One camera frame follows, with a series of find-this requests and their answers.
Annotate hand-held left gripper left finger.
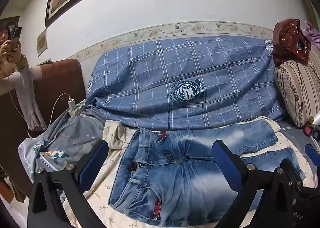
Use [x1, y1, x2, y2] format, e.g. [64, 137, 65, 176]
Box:
[27, 139, 109, 228]

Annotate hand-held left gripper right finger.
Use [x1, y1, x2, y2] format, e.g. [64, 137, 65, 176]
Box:
[212, 139, 300, 228]

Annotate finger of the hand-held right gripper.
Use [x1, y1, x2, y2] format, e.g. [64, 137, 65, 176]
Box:
[304, 143, 320, 163]

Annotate blue denim pants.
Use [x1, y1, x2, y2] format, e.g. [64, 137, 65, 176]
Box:
[107, 118, 307, 221]

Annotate small pink bottle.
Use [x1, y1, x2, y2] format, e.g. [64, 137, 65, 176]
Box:
[303, 117, 315, 136]

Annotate cream floral blanket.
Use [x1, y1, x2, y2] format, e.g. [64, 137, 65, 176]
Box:
[62, 117, 316, 228]

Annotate white power strip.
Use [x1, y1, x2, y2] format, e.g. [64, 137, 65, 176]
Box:
[69, 101, 86, 117]

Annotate striped beige pillow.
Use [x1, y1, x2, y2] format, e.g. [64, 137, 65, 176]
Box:
[274, 43, 320, 128]

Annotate brown headboard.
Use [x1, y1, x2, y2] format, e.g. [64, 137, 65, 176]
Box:
[0, 58, 87, 195]

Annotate blue plaid quilt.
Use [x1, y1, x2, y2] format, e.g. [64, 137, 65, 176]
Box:
[85, 35, 288, 131]

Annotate reddish brown cloth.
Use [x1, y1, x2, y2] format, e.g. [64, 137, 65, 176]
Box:
[272, 18, 312, 64]

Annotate purple cloth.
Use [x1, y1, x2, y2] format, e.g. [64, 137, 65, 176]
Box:
[304, 21, 320, 49]

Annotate small framed picture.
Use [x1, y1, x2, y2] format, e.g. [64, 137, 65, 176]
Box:
[36, 28, 48, 57]

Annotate white charging cable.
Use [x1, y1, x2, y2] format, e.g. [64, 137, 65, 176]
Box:
[27, 93, 73, 140]

